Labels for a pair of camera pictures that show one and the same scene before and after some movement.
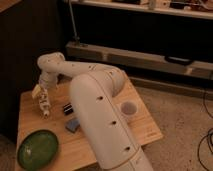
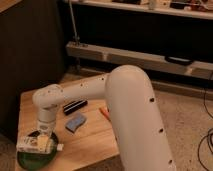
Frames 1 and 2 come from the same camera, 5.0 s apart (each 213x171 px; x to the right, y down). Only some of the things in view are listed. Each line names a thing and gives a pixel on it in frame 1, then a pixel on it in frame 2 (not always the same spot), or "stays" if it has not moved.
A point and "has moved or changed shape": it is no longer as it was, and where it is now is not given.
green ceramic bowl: [37, 149] stays
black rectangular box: [68, 109] stays
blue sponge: [73, 124] stays
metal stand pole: [76, 38] stays
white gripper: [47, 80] → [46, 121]
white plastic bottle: [44, 103] has moved or changed shape
